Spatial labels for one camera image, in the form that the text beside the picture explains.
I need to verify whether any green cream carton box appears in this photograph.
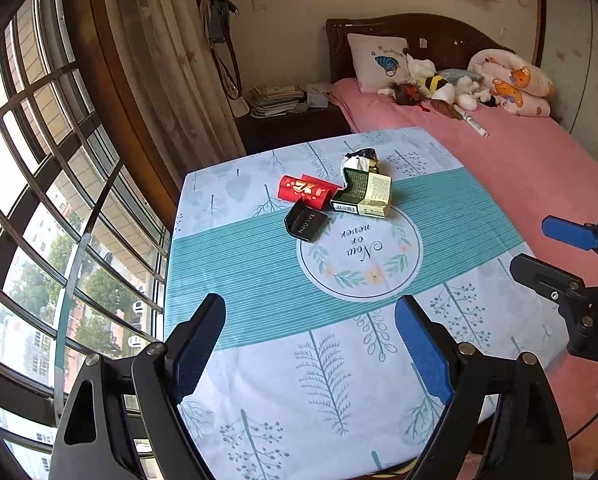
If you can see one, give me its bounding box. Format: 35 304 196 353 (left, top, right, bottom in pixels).
331 168 392 219

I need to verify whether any foil snack bag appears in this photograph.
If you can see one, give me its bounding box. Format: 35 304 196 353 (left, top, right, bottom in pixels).
340 148 379 181

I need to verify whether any black small box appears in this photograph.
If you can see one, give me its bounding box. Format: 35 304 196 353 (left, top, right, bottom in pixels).
284 200 328 243

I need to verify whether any red cylindrical box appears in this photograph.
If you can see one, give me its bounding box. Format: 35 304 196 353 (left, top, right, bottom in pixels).
277 174 339 210

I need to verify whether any pink bed blanket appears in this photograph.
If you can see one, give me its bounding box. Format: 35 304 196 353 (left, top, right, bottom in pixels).
328 78 598 441

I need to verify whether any white marker pen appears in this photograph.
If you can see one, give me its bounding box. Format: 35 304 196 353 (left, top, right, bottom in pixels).
454 105 489 138

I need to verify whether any folded cartoon bear quilt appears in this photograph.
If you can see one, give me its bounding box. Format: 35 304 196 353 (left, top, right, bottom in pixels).
468 49 555 117

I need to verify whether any white plush toy pile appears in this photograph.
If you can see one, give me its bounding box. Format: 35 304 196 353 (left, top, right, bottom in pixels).
377 49 497 120

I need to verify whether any dark wooden headboard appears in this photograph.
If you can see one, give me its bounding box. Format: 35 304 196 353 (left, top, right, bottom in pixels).
325 13 512 82

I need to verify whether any leaf patterned tablecloth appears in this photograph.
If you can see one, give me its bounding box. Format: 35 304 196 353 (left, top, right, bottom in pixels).
165 128 567 479

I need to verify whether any white butterfly pillow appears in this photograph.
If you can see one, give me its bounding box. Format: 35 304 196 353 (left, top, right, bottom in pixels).
347 34 410 93

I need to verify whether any dark wooden nightstand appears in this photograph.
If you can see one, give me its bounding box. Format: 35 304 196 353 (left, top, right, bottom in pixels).
235 104 351 155

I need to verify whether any stack of books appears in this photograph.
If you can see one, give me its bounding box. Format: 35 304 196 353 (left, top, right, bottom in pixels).
246 84 305 119

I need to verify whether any beige floral curtain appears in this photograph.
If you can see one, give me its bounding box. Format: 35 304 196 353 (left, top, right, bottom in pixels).
105 0 245 183

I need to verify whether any hanging black bag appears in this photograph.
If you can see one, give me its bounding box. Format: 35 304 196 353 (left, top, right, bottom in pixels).
203 0 243 101

